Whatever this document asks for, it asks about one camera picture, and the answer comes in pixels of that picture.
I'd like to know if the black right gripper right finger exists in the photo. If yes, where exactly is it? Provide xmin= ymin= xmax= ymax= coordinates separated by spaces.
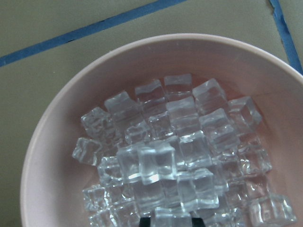
xmin=191 ymin=218 xmax=205 ymax=227

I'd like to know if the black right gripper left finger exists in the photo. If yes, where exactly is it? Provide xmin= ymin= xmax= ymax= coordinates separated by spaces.
xmin=139 ymin=217 xmax=154 ymax=227

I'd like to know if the clear ice cube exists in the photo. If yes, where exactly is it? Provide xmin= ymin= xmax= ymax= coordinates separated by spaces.
xmin=151 ymin=207 xmax=192 ymax=227

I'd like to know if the pink bowl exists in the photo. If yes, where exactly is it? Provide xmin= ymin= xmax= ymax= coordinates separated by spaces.
xmin=20 ymin=34 xmax=303 ymax=227

